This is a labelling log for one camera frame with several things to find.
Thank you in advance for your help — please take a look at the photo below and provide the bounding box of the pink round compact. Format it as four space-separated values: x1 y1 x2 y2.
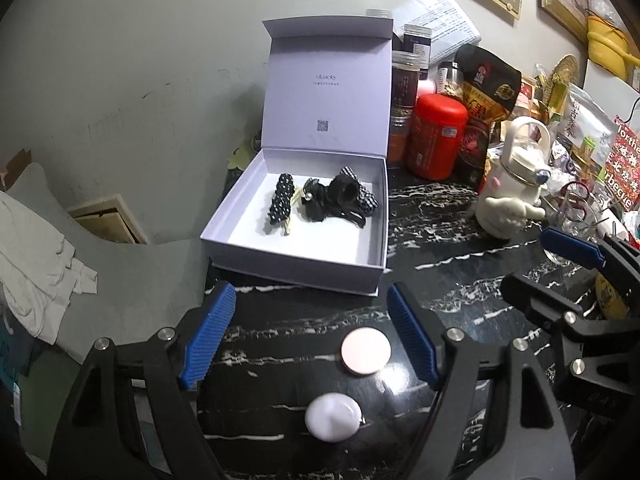
341 327 392 376

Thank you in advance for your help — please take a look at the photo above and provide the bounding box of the white round compact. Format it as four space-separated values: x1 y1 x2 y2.
305 392 362 443

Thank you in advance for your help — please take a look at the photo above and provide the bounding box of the black white gingham bow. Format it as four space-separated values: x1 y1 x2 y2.
340 166 378 217

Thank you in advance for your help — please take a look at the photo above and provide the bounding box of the black polka dot hair clip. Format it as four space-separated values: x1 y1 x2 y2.
267 174 295 235

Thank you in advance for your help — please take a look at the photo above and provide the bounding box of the black velvet scrunchie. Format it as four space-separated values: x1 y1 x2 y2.
326 174 357 206

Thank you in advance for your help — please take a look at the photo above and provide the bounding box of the black pearl bow clip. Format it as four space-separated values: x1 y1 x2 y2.
302 178 328 222

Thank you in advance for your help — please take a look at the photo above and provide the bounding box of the cream claw hair clip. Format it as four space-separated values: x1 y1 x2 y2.
282 188 305 236

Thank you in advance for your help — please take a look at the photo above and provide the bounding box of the yellow bowl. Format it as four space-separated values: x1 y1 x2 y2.
594 271 639 320

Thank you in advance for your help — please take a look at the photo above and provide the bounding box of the clear glass cup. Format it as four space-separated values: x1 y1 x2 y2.
540 181 596 266

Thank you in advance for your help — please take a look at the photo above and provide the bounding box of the red barbecue packet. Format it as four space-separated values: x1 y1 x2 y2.
604 116 640 211

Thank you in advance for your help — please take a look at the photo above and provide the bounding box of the grey chair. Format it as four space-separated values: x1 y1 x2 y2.
9 162 208 363

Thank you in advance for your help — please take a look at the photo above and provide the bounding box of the white cartoon kettle bottle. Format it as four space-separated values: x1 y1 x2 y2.
475 116 551 240

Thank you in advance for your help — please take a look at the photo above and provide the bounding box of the white cloth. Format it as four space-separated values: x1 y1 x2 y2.
1 193 98 344

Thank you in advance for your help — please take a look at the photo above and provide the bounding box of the red canister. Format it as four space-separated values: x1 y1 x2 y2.
405 93 469 181

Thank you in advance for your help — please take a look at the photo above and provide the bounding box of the woven straw fan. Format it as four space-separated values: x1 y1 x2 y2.
544 54 579 108

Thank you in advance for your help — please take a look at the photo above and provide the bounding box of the orange glass jar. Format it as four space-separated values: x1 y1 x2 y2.
387 115 412 164

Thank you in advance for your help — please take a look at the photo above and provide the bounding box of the black snack bag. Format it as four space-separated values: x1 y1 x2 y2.
454 44 522 191

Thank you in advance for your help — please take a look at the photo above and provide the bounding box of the clear lidded jar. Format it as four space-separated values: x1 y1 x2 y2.
436 61 463 99

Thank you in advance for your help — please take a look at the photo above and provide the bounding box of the dark glass jar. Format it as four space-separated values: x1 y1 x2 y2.
392 51 420 112

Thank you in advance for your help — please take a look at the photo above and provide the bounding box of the white paper sheet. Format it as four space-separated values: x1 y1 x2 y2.
393 0 482 64

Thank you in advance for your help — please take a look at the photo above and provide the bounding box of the purple label jar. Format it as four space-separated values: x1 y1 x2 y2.
402 24 432 80

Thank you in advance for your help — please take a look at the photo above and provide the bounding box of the lavender gift box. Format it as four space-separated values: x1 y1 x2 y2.
201 15 393 296

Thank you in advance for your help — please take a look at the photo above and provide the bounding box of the wooden frame on floor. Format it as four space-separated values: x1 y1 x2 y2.
66 194 149 244

